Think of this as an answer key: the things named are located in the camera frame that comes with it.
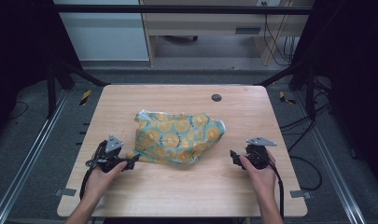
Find aluminium floor rail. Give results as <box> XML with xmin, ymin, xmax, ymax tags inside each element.
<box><xmin>292</xmin><ymin>92</ymin><xmax>368</xmax><ymax>224</ymax></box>
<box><xmin>0</xmin><ymin>89</ymin><xmax>70</xmax><ymax>224</ymax></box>

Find white cabinet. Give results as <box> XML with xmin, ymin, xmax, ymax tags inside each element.
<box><xmin>53</xmin><ymin>0</ymin><xmax>150</xmax><ymax>62</ymax></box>

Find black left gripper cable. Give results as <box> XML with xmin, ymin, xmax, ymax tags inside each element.
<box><xmin>78</xmin><ymin>140</ymin><xmax>107</xmax><ymax>201</ymax></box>

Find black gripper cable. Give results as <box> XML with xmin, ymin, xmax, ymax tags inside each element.
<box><xmin>260</xmin><ymin>151</ymin><xmax>286</xmax><ymax>220</ymax></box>
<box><xmin>78</xmin><ymin>140</ymin><xmax>107</xmax><ymax>201</ymax></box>

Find person's left hand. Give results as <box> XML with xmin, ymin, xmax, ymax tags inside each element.
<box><xmin>83</xmin><ymin>160</ymin><xmax>129</xmax><ymax>200</ymax></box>

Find black horizontal frame bar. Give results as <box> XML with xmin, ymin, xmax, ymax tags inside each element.
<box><xmin>52</xmin><ymin>4</ymin><xmax>314</xmax><ymax>16</ymax></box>

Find black looped floor cable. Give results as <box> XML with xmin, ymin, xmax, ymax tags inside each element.
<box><xmin>288</xmin><ymin>154</ymin><xmax>324</xmax><ymax>192</ymax></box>

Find black metal stand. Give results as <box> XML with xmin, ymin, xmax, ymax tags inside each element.
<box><xmin>46</xmin><ymin>58</ymin><xmax>112</xmax><ymax>119</ymax></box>
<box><xmin>257</xmin><ymin>61</ymin><xmax>317</xmax><ymax>121</ymax></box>

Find black hanging desk cables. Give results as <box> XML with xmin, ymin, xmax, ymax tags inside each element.
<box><xmin>262</xmin><ymin>13</ymin><xmax>299</xmax><ymax>67</ymax></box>

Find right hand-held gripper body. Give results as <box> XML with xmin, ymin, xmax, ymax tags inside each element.
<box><xmin>243</xmin><ymin>136</ymin><xmax>278</xmax><ymax>171</ymax></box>

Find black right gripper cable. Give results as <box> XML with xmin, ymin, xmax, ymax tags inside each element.
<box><xmin>260</xmin><ymin>151</ymin><xmax>286</xmax><ymax>220</ymax></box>

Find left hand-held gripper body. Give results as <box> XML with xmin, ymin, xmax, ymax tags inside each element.
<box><xmin>86</xmin><ymin>133</ymin><xmax>129</xmax><ymax>174</ymax></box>

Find person's right hand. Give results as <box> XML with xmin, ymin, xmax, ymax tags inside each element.
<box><xmin>238</xmin><ymin>150</ymin><xmax>278</xmax><ymax>201</ymax></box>

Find black curtain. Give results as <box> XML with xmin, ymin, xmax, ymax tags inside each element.
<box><xmin>289</xmin><ymin>0</ymin><xmax>378</xmax><ymax>192</ymax></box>
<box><xmin>0</xmin><ymin>0</ymin><xmax>84</xmax><ymax>144</ymax></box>

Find yellow-handled tool right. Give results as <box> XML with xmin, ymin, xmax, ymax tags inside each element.
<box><xmin>278</xmin><ymin>91</ymin><xmax>297</xmax><ymax>105</ymax></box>

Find yellow black striped tape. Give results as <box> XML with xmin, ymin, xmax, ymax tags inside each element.
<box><xmin>79</xmin><ymin>89</ymin><xmax>92</xmax><ymax>107</ymax></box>

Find thin black floor cable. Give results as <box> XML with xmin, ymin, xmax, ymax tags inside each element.
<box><xmin>7</xmin><ymin>100</ymin><xmax>30</xmax><ymax>121</ymax></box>

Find black floor cable bundle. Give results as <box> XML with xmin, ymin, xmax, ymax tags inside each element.
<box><xmin>279</xmin><ymin>77</ymin><xmax>334</xmax><ymax>154</ymax></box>

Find teal cloth with orange print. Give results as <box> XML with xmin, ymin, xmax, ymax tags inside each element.
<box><xmin>126</xmin><ymin>108</ymin><xmax>228</xmax><ymax>166</ymax></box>

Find grey table bracket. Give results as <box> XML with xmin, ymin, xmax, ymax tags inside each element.
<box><xmin>54</xmin><ymin>187</ymin><xmax>77</xmax><ymax>198</ymax></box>
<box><xmin>289</xmin><ymin>189</ymin><xmax>313</xmax><ymax>200</ymax></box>

